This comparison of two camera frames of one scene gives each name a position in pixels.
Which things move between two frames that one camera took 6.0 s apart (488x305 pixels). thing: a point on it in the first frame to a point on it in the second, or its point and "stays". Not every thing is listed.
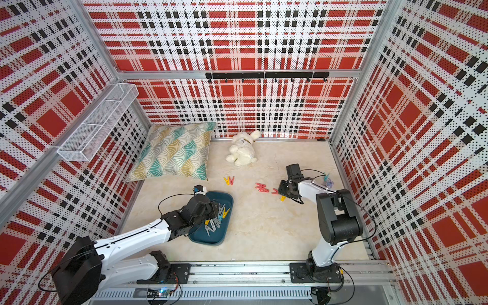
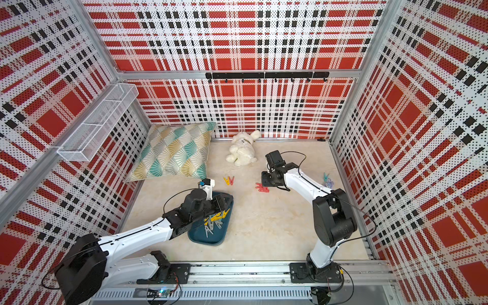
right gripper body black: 284,189 to 268,179
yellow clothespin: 225,213 stays
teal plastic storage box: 214,232 stays
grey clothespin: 208,229 stays
